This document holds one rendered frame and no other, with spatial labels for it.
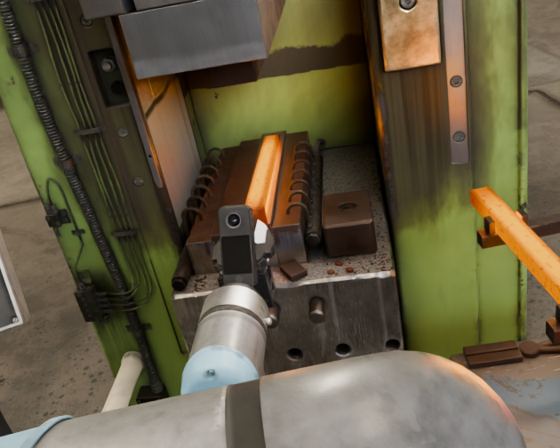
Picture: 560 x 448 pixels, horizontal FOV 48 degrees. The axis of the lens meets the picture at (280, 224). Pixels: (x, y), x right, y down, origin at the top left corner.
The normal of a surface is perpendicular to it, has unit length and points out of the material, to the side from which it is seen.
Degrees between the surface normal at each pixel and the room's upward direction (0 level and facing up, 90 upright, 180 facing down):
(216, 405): 13
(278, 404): 8
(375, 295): 90
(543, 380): 0
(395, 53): 90
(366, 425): 28
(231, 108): 90
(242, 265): 61
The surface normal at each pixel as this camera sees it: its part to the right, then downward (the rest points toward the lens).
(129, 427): -0.20, -0.95
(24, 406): -0.18, -0.86
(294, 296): -0.07, 0.50
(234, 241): -0.16, 0.02
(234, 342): 0.31, -0.80
